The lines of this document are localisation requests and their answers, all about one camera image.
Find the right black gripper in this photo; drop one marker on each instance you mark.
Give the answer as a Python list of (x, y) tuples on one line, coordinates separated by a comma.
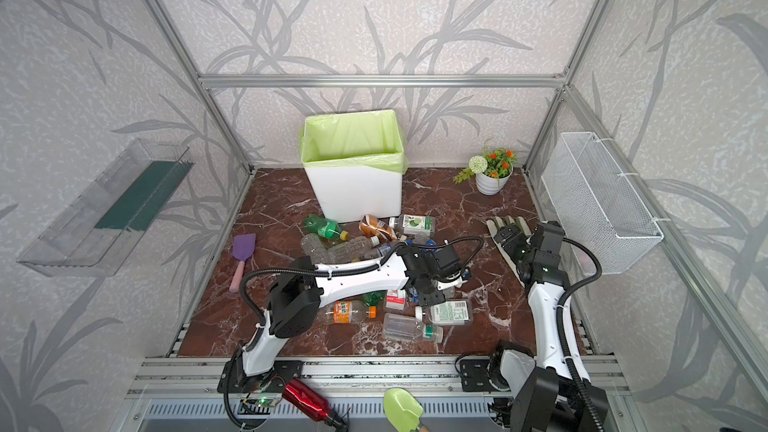
[(512, 237)]

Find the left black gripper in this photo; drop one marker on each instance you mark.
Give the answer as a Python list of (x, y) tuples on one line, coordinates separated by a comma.
[(429, 294)]

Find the square bottle green label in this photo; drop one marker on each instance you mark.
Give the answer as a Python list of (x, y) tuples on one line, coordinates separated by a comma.
[(449, 313)]

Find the clear bottle green cap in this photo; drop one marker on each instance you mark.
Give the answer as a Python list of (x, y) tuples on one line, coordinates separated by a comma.
[(410, 329)]

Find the clear crushed bottle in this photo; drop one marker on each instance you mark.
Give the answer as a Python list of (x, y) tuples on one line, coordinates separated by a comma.
[(313, 247)]

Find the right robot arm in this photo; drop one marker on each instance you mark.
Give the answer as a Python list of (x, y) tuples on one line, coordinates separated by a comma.
[(551, 391)]

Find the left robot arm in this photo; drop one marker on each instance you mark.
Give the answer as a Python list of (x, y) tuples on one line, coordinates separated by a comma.
[(287, 301)]

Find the white bin with green liner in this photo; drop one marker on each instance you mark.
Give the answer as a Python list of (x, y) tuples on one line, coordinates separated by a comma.
[(355, 163)]

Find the pink guava label bottle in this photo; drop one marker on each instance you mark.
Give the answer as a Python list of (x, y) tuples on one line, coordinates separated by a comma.
[(395, 300)]

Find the clear bottle lime label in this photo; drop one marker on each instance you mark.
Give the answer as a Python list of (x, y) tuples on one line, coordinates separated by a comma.
[(413, 225)]

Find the clear bottle blue label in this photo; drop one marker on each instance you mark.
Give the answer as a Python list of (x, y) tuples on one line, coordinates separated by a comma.
[(382, 252)]

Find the dark green bottle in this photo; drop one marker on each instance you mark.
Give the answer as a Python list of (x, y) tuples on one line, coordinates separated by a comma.
[(373, 299)]

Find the clear bottle white cap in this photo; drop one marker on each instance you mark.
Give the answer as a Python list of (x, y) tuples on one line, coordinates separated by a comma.
[(352, 250)]

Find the white pot with flowers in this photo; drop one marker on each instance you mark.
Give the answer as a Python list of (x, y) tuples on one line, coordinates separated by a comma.
[(491, 170)]

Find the orange label bottle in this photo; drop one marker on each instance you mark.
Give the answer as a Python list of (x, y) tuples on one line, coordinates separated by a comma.
[(346, 312)]

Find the green bottle yellow cap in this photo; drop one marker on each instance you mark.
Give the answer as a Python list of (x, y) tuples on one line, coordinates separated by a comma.
[(324, 228)]

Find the green plastic trowel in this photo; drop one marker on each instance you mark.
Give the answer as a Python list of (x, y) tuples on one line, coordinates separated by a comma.
[(403, 411)]

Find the red metal bottle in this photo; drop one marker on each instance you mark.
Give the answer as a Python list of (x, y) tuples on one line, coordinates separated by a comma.
[(313, 405)]

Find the purple spatula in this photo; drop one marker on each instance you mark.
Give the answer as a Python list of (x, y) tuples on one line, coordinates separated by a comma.
[(243, 249)]

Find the white wire mesh basket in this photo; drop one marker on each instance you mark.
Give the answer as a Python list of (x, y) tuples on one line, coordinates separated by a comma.
[(596, 203)]

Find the clear plastic wall shelf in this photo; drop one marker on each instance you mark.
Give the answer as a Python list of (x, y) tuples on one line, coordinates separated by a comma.
[(96, 233)]

